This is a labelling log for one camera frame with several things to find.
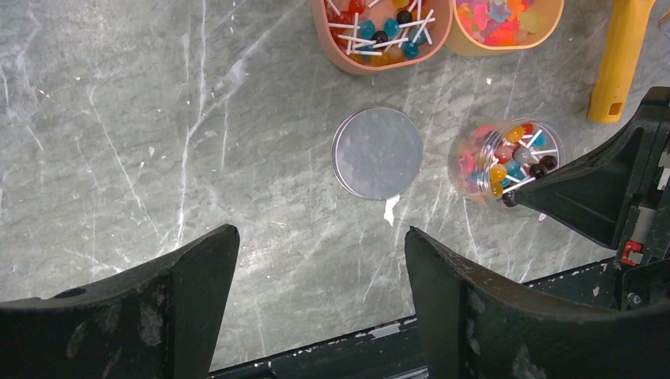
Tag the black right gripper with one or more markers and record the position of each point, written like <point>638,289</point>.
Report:
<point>622,182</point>

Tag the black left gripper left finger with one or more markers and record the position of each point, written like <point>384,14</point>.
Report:
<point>160,319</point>

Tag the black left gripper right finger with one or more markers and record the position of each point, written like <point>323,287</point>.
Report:
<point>475,323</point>

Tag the clear plastic jar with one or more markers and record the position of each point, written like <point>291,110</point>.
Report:
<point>490,161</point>

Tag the yellow plastic scoop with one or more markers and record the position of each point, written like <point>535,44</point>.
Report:
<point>625,36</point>

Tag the yellow oval gummy tray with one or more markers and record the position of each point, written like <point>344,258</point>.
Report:
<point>482,28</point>

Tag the pink oval lollipop tray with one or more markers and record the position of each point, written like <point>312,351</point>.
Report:
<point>368,37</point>

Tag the white sticker scrap on table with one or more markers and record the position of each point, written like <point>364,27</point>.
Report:
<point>388,214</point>

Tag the round metal jar lid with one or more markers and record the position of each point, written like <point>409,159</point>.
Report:
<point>376,153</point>

